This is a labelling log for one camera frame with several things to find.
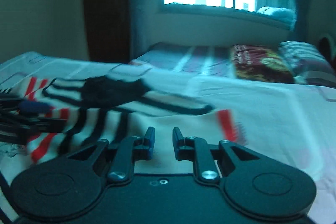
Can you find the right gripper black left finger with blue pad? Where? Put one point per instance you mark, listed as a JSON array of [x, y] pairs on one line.
[[71, 185]]

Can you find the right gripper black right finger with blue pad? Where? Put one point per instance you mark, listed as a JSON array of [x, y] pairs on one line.
[[253, 184]]

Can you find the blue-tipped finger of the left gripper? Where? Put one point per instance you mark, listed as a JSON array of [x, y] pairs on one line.
[[33, 107]]

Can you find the striped knit dinosaur sweater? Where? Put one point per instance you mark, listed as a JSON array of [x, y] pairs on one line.
[[103, 108]]

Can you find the white patterned bed sheet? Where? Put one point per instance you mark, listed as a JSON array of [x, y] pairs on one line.
[[293, 124]]

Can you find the red yellow patterned pillow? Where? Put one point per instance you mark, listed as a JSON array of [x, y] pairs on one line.
[[257, 63]]

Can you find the striped grey pillow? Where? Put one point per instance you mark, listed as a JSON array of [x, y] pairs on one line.
[[307, 64]]

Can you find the striped folded blanket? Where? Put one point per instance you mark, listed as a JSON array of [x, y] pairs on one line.
[[197, 60]]

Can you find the dark wooden door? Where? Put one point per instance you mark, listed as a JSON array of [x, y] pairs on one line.
[[107, 28]]

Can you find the red scalloped headboard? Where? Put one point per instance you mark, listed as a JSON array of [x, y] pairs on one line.
[[326, 46]]

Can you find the folded cloth on windowsill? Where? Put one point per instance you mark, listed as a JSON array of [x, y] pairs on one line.
[[277, 16]]

